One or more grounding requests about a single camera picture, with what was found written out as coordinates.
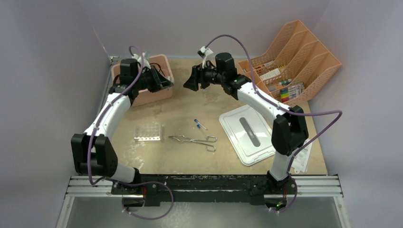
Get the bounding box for blue capped test tube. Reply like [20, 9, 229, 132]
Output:
[197, 124, 208, 139]
[194, 119, 208, 131]

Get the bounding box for metal crucible tongs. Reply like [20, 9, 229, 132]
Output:
[168, 135, 218, 152]

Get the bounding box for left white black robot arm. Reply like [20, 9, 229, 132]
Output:
[71, 57, 173, 194]

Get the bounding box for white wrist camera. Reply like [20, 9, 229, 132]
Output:
[197, 46, 214, 68]
[131, 52, 151, 69]

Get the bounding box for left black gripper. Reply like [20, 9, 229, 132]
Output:
[134, 66, 172, 93]

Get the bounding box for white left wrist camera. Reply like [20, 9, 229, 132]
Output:
[131, 52, 151, 69]

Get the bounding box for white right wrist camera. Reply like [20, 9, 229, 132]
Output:
[197, 46, 214, 68]

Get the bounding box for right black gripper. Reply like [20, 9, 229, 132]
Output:
[184, 61, 226, 92]

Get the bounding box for set of coloured markers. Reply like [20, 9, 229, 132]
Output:
[280, 83, 305, 103]

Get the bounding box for clear well plate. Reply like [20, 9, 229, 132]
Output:
[134, 123, 163, 141]

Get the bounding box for white plastic bin lid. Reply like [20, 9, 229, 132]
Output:
[219, 105, 275, 166]

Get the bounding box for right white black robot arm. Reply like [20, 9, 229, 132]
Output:
[183, 52, 308, 193]

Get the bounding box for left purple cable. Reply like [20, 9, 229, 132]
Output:
[87, 46, 175, 220]

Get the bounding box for pink plastic bin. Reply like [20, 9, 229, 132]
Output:
[111, 54, 175, 108]

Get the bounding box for orange mesh file organizer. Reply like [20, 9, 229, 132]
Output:
[237, 20, 342, 106]

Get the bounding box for aluminium rail frame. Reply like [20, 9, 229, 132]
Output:
[57, 57, 352, 228]

